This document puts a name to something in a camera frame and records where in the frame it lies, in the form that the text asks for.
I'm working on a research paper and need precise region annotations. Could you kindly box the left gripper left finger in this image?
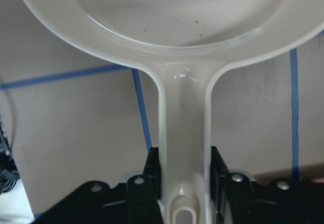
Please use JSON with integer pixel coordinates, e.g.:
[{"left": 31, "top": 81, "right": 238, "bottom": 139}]
[{"left": 126, "top": 148, "right": 163, "bottom": 223}]

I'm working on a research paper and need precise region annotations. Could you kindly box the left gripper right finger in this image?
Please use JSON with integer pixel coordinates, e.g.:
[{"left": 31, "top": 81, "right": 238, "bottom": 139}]
[{"left": 210, "top": 146, "right": 256, "bottom": 223}]

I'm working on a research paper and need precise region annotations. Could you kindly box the beige plastic dustpan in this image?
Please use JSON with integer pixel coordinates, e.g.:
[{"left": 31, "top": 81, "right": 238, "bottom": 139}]
[{"left": 23, "top": 0, "right": 323, "bottom": 223}]

